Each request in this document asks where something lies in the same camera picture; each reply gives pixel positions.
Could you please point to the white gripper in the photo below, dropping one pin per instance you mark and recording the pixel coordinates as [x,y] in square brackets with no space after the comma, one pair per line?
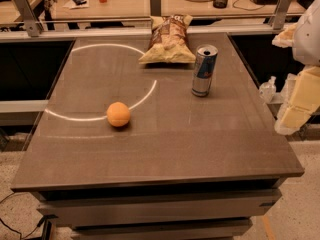
[308,40]

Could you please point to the redbull can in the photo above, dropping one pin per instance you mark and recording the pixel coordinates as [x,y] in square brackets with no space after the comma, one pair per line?
[206,56]

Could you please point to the black mesh cup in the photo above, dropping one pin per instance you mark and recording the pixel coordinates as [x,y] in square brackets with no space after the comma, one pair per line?
[220,4]

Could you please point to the chips bag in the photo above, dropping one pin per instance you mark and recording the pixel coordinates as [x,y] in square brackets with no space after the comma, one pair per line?
[169,41]

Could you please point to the grey drawer cabinet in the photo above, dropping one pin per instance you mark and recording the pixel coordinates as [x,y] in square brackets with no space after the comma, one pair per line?
[164,211]

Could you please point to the orange fruit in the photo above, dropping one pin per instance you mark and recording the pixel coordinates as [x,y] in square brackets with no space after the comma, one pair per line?
[118,114]

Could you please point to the wooden background desk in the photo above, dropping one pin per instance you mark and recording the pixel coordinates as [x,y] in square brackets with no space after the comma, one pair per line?
[63,10]

